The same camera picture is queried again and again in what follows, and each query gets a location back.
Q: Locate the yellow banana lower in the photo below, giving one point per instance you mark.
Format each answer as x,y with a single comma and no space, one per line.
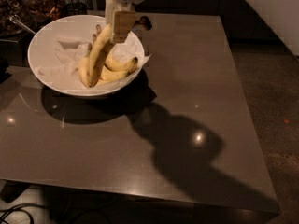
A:
108,75

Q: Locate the white bowl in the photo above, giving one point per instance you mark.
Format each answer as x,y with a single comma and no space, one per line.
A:
46,47

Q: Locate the yellow banana back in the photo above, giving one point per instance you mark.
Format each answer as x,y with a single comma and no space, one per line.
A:
83,64

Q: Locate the glass jar of snacks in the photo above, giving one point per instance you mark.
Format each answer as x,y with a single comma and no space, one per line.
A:
46,9

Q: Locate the dark cup with utensils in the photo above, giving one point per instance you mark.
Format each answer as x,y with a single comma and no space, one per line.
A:
75,7

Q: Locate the glass bowl of snacks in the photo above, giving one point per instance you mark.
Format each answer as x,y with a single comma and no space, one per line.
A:
9,8

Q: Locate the long yellow top banana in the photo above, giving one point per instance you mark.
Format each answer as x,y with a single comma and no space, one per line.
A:
101,48

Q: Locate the yellow banana right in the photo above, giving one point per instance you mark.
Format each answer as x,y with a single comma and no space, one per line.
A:
117,66

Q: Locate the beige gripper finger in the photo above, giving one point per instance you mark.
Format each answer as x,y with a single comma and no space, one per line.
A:
121,26
108,14

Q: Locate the metal spoon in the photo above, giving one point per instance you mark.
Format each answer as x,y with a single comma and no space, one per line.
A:
16,20

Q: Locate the white paper liner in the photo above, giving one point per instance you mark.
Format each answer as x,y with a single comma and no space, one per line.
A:
132,47

